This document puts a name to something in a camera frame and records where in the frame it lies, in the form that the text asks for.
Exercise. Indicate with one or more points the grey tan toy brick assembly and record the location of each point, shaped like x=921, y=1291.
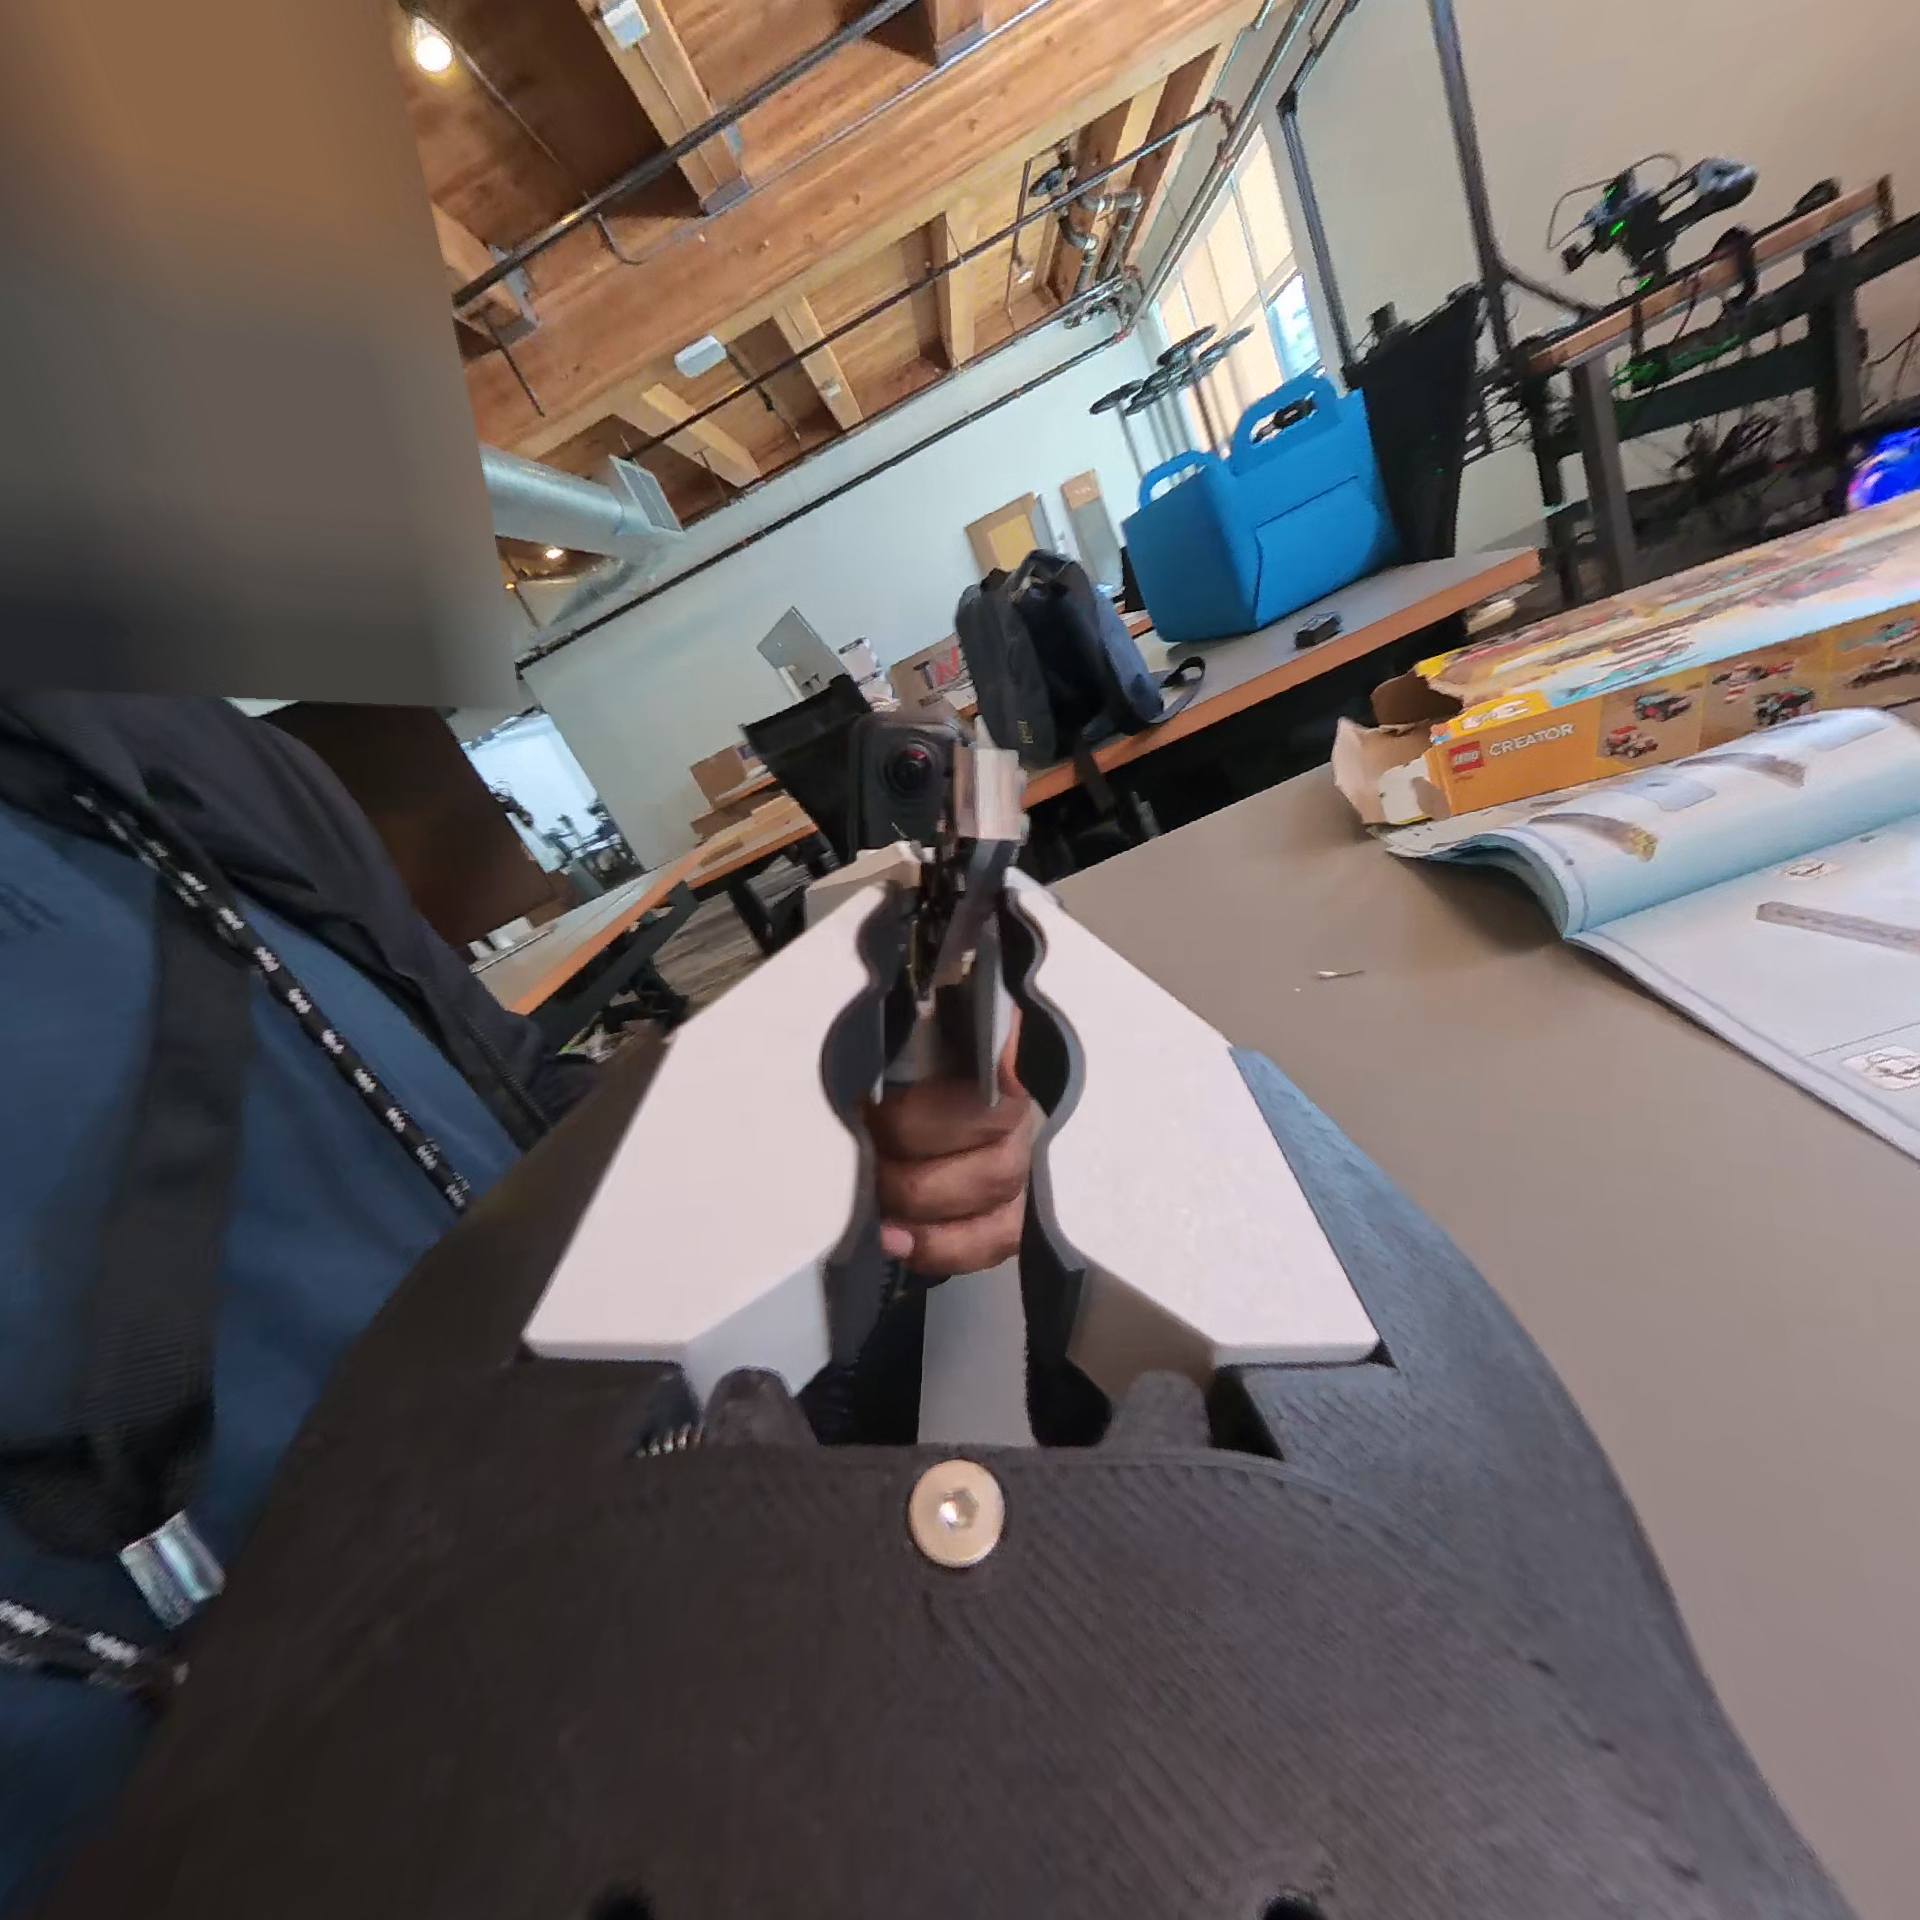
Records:
x=986, y=797

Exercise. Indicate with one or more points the blue felt storage bag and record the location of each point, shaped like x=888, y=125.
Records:
x=1273, y=527

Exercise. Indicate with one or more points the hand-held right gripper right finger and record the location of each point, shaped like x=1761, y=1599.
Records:
x=1199, y=1189

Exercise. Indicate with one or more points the person's left hand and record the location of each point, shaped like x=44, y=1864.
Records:
x=952, y=1189

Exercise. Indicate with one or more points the grey laptop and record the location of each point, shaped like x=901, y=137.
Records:
x=791, y=648

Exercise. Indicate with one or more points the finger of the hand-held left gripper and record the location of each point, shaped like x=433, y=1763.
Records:
x=875, y=866
x=944, y=1051

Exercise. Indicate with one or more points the bright end wall window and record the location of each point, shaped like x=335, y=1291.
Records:
x=1236, y=271

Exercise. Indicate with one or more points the lit monitor screen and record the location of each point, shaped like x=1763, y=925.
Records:
x=1888, y=471

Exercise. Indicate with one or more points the silver air duct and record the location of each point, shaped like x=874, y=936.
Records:
x=555, y=510

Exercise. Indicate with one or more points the toy brick instruction booklet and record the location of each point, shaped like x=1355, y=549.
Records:
x=1725, y=931

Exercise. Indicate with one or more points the black frame wooden table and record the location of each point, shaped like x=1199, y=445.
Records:
x=1596, y=448

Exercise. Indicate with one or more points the row of black bar stools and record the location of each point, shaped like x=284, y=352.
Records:
x=1188, y=351

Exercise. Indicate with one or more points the light wooden office table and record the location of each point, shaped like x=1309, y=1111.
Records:
x=600, y=916

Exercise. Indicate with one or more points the person's blue hooded sweatshirt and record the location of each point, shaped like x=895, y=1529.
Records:
x=331, y=1276

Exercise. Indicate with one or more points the black fabric panel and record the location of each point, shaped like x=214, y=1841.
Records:
x=1417, y=420

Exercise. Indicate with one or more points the lit ceiling spot lamp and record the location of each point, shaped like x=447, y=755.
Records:
x=429, y=47

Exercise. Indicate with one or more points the small black device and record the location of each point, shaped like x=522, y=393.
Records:
x=1318, y=630

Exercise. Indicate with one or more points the dark navy backpack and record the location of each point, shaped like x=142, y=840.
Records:
x=1050, y=645

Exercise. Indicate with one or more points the yellow toy brick box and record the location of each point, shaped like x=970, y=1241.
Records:
x=1649, y=659

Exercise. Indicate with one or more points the black office chair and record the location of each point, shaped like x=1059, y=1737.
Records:
x=805, y=750

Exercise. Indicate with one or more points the wooden edged office table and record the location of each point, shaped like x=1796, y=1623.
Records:
x=1351, y=612

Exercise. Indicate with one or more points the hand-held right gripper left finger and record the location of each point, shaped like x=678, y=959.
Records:
x=688, y=1189

